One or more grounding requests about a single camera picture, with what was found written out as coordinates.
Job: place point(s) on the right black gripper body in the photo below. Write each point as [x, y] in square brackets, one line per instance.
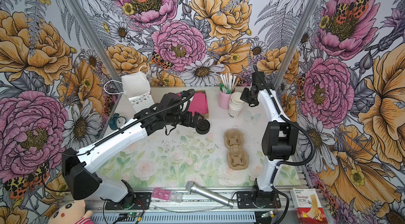
[248, 97]

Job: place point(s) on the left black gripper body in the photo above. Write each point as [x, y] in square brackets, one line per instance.
[184, 119]

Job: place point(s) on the black plastic cup lid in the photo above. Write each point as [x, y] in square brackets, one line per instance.
[203, 127]

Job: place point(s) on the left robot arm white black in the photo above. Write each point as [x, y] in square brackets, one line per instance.
[79, 167]

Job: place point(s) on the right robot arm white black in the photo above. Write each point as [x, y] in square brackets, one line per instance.
[279, 141]

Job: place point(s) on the brown cardboard napkin tray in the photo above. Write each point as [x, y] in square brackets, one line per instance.
[186, 106]

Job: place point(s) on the pink napkin stack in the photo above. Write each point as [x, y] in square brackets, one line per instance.
[199, 103]

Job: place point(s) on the stack of white paper cups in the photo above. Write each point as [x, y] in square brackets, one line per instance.
[235, 105]

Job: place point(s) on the pink straw holder cup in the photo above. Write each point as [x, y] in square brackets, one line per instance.
[224, 100]

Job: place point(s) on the brown pulp cup carrier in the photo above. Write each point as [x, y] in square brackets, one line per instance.
[237, 157]

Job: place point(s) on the white paper gift bag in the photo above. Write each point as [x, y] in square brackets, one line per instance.
[136, 87]

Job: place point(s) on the silver microphone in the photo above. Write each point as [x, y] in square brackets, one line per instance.
[192, 187]

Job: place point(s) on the teal alarm clock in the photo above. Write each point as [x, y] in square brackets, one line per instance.
[116, 121]

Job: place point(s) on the pink plastic clip box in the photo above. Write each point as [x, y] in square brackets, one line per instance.
[167, 195]

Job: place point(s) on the bandage box red white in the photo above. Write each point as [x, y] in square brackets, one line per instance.
[308, 207]

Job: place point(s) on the plush doll toy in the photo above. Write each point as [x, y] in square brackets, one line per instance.
[73, 212]

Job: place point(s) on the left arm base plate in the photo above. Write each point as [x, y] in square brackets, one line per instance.
[140, 200]

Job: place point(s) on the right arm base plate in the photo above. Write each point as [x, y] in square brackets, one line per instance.
[262, 200]

